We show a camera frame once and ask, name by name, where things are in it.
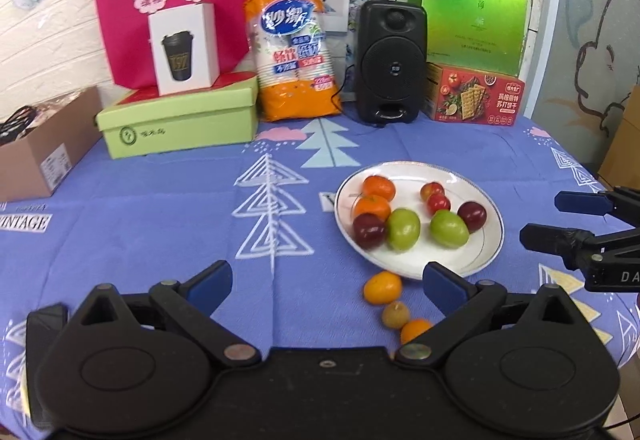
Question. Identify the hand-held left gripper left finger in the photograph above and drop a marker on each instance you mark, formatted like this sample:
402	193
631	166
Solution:
215	277

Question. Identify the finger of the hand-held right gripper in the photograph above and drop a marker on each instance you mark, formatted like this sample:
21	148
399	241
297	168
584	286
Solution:
550	240
582	202

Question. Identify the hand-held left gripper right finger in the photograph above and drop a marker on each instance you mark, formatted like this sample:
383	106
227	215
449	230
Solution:
442	282

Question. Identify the white plate with blue rim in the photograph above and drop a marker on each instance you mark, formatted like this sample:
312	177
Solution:
480	250

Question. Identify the orange mandarin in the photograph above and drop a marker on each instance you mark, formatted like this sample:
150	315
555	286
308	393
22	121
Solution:
371	207
379	187
382	287
416	330

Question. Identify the green plum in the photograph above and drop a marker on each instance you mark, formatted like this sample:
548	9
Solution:
403	229
449	228

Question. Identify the small yellow-brown fruit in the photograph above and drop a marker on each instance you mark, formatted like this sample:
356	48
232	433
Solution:
396	314

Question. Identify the dark red plum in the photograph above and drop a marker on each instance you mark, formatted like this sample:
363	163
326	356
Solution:
472	216
369	230

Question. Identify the small red fruit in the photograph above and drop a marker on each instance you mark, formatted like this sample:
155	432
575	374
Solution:
432	190
439	205

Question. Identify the plain brown cardboard box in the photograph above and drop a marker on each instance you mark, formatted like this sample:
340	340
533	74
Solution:
625	145

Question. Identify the blue printed tablecloth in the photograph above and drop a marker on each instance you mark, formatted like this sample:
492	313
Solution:
150	220

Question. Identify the light green cardboard box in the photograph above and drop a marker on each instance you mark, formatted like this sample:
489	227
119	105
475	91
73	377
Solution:
200	125

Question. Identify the red cracker box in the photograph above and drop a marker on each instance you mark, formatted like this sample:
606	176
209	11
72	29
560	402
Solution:
470	95

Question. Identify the flat red box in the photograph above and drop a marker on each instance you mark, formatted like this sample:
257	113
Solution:
235	79

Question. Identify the orange bag of paper cups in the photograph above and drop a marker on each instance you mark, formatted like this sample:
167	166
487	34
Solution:
290	90

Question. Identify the open brown cardboard box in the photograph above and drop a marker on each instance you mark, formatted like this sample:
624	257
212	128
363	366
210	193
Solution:
30	160

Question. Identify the shiny green gift box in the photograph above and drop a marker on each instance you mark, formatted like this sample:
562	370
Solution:
470	10

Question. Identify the black speaker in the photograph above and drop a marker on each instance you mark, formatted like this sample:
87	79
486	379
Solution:
390	65

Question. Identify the white coffee cup box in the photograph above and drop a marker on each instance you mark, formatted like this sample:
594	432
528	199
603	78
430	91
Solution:
182	50

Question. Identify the pink tote bag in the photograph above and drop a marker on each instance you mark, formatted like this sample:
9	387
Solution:
115	20

